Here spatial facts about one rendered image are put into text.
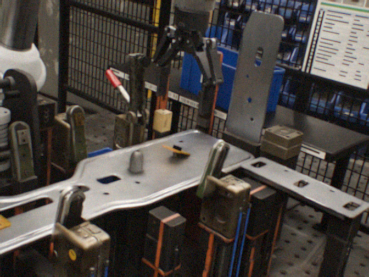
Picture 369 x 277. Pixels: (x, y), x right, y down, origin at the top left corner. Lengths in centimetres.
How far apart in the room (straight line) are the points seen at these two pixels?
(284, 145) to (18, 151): 64
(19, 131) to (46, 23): 304
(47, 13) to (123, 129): 284
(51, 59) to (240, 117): 286
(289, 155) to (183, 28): 45
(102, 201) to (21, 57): 78
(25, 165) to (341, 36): 93
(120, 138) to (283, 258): 56
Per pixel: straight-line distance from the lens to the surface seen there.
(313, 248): 158
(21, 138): 110
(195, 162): 122
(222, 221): 108
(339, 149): 140
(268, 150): 135
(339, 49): 156
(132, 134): 130
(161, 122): 134
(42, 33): 416
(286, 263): 148
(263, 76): 136
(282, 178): 123
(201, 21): 111
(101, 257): 85
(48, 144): 122
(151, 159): 121
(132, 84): 127
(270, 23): 134
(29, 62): 170
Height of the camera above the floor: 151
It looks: 22 degrees down
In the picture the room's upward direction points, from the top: 8 degrees clockwise
